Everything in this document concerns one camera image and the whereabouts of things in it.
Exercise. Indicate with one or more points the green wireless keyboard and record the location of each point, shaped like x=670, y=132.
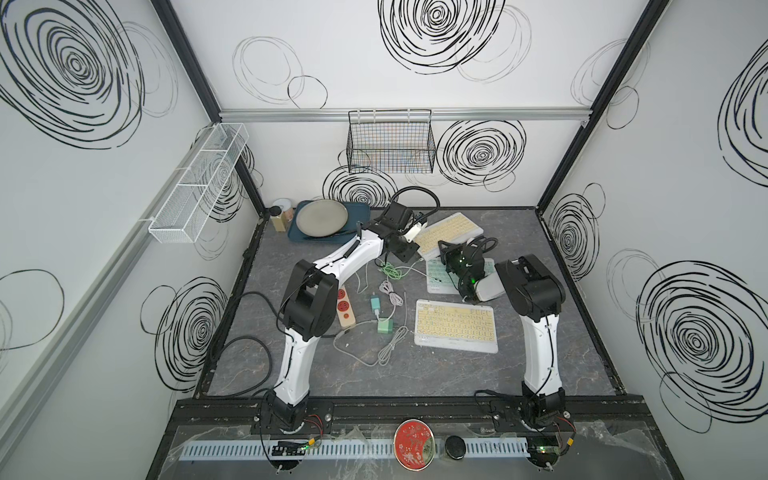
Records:
x=441, y=281

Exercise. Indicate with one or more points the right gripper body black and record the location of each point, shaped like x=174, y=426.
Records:
x=452, y=260

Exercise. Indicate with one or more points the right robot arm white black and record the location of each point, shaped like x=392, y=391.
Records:
x=537, y=296

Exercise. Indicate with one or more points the black round knob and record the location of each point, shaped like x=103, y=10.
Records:
x=455, y=447

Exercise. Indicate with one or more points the white wire wall shelf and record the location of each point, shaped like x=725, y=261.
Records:
x=189, y=206

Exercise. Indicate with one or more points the black wire wall basket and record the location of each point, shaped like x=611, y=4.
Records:
x=393, y=141

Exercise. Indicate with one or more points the white slotted cable duct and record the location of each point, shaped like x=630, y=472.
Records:
x=344, y=449

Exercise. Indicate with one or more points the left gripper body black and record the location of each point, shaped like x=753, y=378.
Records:
x=403, y=251

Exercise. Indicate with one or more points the grey round plate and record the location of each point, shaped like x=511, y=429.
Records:
x=321, y=217

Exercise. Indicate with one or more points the beige power strip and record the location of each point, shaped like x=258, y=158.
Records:
x=345, y=313

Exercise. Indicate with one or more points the red round emergency button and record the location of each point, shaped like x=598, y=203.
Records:
x=414, y=445

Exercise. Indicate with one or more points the black knife on tray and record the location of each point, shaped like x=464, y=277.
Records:
x=343, y=232

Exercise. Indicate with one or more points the yellow wireless keyboard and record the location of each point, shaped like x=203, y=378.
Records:
x=456, y=228
x=455, y=326

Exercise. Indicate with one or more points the teal tray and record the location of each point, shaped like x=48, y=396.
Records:
x=359, y=213

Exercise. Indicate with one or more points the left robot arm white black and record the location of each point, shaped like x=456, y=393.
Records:
x=309, y=304

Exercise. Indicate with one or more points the green usb charger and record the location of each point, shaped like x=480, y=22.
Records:
x=385, y=326

